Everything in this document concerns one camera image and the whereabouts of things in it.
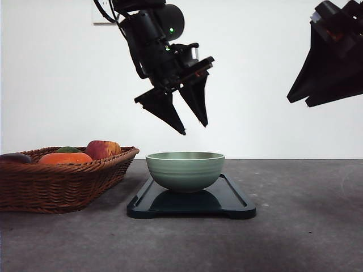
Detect green ceramic bowl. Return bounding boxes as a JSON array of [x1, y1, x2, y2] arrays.
[[145, 151, 226, 193]]

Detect red yellow apple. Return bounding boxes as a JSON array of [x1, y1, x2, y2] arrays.
[[86, 140, 121, 160]]

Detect dark rectangular tray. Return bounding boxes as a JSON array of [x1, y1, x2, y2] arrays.
[[127, 174, 256, 219]]

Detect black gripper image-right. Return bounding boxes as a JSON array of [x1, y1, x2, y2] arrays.
[[286, 0, 363, 108]]

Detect white wall socket left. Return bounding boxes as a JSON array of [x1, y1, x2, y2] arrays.
[[93, 0, 118, 26]]

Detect orange tangerine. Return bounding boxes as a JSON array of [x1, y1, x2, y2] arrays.
[[39, 152, 93, 165]]

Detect dark green fruit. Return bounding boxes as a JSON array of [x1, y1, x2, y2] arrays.
[[56, 146, 80, 153]]

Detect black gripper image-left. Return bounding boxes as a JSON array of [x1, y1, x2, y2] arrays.
[[134, 43, 215, 135]]

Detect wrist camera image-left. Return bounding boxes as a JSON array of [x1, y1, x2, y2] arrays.
[[170, 42, 199, 67]]

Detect dark purple fruit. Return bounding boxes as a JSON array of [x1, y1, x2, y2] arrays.
[[0, 153, 32, 164]]

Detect brown wicker basket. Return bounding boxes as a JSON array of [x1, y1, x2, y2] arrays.
[[0, 140, 140, 213]]

